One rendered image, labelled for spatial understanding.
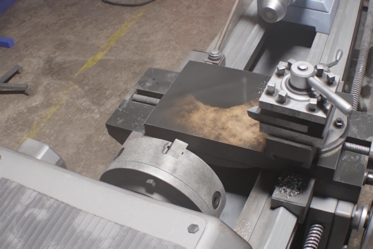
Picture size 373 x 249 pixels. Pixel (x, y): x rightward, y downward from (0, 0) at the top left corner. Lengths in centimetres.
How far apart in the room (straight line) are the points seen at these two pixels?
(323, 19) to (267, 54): 29
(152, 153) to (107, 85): 225
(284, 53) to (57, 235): 149
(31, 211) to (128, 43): 285
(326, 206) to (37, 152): 81
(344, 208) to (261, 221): 25
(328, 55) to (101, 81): 178
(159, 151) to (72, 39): 288
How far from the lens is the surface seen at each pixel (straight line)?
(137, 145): 96
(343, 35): 194
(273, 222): 126
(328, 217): 137
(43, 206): 73
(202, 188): 92
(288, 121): 115
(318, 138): 116
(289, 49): 204
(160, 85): 163
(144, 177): 91
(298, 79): 113
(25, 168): 80
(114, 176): 97
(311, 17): 192
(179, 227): 66
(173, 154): 94
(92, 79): 325
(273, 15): 154
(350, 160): 138
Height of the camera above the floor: 187
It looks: 43 degrees down
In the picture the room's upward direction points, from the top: 8 degrees counter-clockwise
